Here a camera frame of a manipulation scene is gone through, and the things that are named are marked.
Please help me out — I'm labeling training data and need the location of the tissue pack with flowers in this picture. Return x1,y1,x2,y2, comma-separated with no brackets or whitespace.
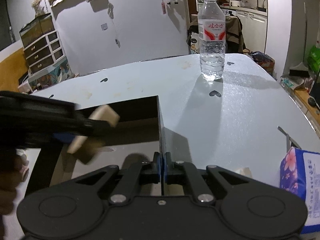
279,147,320,233

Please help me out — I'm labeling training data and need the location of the glass fish tank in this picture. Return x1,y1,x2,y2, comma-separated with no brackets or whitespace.
19,14,55,48

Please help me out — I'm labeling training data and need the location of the black storage box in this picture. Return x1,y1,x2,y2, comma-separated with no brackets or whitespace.
25,96,163,196

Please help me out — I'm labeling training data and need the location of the white plastic drawer unit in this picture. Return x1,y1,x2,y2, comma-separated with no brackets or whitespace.
23,30,66,74

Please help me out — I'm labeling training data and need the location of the beige wooden block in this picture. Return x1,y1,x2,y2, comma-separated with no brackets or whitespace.
67,105,120,164

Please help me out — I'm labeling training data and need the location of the clear plastic water bottle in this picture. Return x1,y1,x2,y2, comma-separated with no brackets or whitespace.
197,0,226,81

